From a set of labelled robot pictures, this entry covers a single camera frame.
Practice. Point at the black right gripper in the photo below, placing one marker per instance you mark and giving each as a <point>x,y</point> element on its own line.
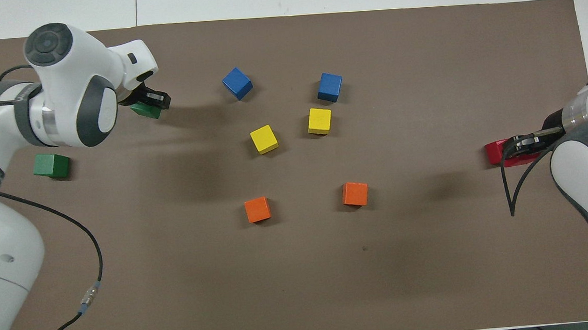
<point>554,121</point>

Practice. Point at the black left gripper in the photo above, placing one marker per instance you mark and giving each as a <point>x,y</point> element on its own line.
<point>136,96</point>

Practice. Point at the red wooden cube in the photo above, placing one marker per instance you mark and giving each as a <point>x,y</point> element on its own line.
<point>529,159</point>
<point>492,152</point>

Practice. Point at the green wooden cube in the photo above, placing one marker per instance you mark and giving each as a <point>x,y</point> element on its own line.
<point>144,113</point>
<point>52,166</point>

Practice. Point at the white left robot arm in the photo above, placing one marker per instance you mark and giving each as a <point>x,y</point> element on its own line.
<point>65,72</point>

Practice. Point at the blue wooden cube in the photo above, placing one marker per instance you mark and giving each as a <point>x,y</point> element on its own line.
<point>237,83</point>
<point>330,87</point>

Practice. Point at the yellow wooden cube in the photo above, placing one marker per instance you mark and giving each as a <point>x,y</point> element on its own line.
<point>264,139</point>
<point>320,120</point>

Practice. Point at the orange wooden cube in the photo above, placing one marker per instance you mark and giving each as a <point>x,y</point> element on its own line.
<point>258,209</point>
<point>355,194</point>

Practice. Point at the brown paper table mat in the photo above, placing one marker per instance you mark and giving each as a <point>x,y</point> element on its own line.
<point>302,288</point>

